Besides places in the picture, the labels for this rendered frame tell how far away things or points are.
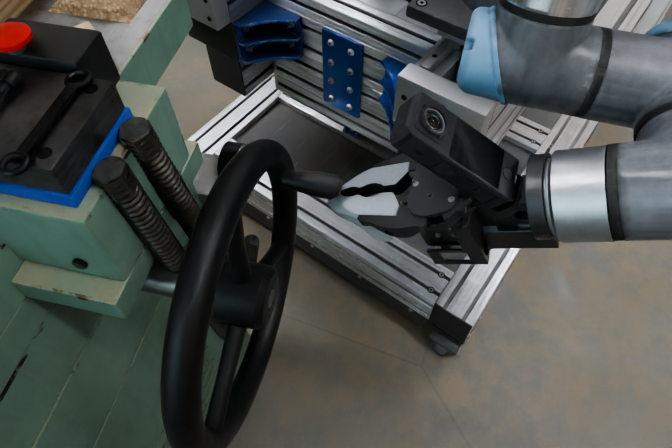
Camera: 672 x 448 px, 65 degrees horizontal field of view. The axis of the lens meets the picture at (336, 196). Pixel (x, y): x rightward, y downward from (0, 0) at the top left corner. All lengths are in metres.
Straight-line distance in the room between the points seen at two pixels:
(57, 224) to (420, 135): 0.27
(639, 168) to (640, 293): 1.19
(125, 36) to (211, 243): 0.33
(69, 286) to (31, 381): 0.13
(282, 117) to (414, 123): 1.09
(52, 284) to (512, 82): 0.41
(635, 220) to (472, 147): 0.13
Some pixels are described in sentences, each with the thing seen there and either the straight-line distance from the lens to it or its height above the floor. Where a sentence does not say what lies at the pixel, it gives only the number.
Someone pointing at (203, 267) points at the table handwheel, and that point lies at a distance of 0.37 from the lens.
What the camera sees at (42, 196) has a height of 0.97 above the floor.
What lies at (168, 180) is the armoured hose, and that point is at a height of 0.91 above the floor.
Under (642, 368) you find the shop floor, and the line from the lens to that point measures 1.51.
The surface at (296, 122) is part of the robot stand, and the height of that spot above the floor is 0.21.
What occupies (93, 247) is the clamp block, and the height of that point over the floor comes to 0.93.
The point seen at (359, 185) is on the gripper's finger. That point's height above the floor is 0.85.
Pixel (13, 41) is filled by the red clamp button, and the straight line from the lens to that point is 0.45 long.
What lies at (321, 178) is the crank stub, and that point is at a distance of 0.50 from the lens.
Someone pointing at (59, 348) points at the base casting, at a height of 0.75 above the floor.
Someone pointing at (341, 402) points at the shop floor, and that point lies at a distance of 1.30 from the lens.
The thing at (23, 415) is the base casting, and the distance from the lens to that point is 0.59.
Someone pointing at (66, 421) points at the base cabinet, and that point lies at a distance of 0.66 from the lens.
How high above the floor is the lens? 1.26
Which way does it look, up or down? 54 degrees down
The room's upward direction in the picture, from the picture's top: straight up
